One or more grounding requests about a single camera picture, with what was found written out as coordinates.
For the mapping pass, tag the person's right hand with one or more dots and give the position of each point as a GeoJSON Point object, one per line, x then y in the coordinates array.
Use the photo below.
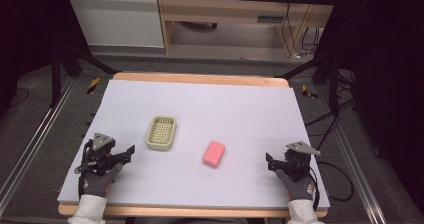
{"type": "Point", "coordinates": [298, 188]}

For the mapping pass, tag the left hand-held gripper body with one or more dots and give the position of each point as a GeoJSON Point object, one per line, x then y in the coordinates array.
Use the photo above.
{"type": "Point", "coordinates": [100, 155]}

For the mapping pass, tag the white cabinet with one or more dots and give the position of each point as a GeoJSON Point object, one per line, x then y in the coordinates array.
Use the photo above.
{"type": "Point", "coordinates": [116, 20]}

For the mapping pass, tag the black metal stand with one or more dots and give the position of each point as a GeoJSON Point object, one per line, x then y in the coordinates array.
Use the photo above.
{"type": "Point", "coordinates": [56, 74]}
{"type": "Point", "coordinates": [333, 80]}

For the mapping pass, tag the yellow black striped marker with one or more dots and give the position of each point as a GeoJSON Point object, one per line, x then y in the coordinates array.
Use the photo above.
{"type": "Point", "coordinates": [308, 92]}
{"type": "Point", "coordinates": [93, 85]}

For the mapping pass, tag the white foam mat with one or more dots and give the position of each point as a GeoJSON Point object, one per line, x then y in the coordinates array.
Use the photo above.
{"type": "Point", "coordinates": [206, 110]}

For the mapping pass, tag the metal floor rail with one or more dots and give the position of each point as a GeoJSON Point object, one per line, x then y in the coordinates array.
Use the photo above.
{"type": "Point", "coordinates": [36, 134]}
{"type": "Point", "coordinates": [356, 164]}

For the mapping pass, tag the pink soap bar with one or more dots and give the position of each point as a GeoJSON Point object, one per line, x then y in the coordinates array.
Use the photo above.
{"type": "Point", "coordinates": [214, 154]}

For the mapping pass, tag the person's left hand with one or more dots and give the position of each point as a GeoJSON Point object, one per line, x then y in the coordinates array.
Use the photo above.
{"type": "Point", "coordinates": [96, 183]}

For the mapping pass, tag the beige slotted soap dish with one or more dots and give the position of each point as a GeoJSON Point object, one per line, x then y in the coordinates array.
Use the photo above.
{"type": "Point", "coordinates": [161, 133]}

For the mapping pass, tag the black curtain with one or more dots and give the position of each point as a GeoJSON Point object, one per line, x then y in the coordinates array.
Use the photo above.
{"type": "Point", "coordinates": [386, 67]}
{"type": "Point", "coordinates": [26, 27]}

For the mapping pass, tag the wooden desk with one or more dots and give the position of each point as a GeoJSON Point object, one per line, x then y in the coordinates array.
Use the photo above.
{"type": "Point", "coordinates": [226, 9]}

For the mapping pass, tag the wooden table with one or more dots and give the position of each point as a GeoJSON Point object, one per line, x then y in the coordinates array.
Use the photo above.
{"type": "Point", "coordinates": [200, 77]}

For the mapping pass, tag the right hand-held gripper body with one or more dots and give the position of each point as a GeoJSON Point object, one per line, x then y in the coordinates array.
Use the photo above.
{"type": "Point", "coordinates": [298, 160]}

